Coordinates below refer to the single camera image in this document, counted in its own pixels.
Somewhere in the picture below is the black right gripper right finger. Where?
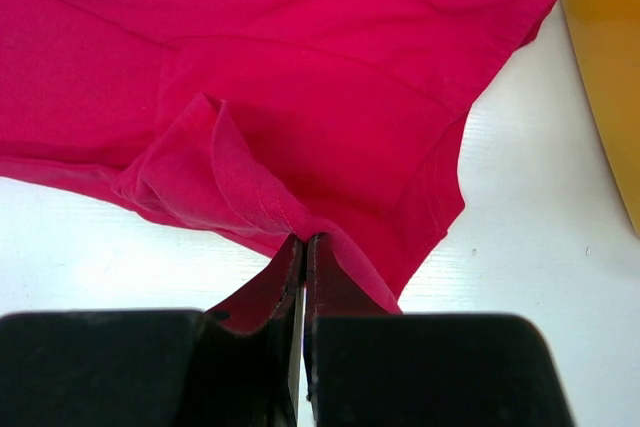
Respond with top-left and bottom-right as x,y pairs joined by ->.
303,235 -> 574,426

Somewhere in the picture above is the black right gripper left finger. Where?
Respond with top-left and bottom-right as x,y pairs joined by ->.
1,237 -> 303,426

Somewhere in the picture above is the red t shirt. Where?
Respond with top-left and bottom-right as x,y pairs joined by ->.
1,0 -> 556,312

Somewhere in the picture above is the yellow plastic basket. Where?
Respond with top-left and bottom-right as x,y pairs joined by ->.
561,0 -> 639,230

